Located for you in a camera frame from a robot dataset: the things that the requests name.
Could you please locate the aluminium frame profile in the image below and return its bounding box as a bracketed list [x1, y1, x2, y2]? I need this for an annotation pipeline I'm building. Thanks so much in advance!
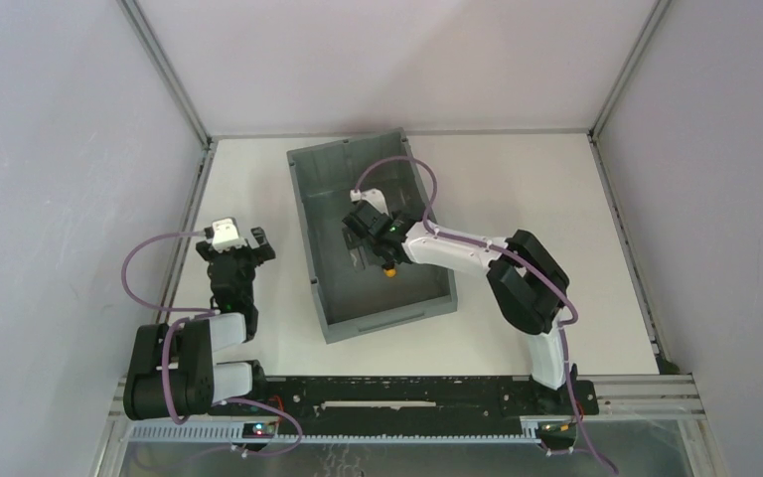
[119, 1, 728, 476]

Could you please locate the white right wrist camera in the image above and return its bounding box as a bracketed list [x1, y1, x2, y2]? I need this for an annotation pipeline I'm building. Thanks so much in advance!
[350, 188, 389, 215]

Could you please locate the grey slotted cable duct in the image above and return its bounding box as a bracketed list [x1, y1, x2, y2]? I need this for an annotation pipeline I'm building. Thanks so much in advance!
[129, 421, 540, 444]

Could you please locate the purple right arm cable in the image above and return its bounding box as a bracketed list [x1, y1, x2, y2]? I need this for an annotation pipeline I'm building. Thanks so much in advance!
[355, 156, 620, 475]

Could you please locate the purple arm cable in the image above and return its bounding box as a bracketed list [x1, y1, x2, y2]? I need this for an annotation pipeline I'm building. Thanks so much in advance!
[121, 230, 305, 459]
[355, 156, 620, 475]

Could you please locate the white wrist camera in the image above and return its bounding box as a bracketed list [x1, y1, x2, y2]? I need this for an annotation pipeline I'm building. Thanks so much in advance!
[350, 188, 389, 215]
[211, 217, 248, 252]

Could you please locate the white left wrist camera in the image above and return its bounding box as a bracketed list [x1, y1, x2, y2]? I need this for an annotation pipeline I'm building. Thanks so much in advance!
[211, 217, 248, 252]

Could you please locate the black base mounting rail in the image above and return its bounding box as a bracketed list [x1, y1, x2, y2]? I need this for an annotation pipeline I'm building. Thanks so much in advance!
[213, 375, 600, 439]

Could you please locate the grey plastic bin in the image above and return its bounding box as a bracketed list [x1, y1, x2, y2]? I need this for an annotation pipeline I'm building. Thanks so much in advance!
[287, 128, 458, 343]

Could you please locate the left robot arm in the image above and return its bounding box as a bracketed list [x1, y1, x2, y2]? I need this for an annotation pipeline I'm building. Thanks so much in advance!
[123, 219, 275, 424]

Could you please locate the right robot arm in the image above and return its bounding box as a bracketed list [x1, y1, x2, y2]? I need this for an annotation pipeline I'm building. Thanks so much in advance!
[343, 200, 583, 414]

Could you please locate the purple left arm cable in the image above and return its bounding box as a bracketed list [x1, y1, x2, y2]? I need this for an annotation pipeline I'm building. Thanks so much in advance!
[121, 230, 305, 459]

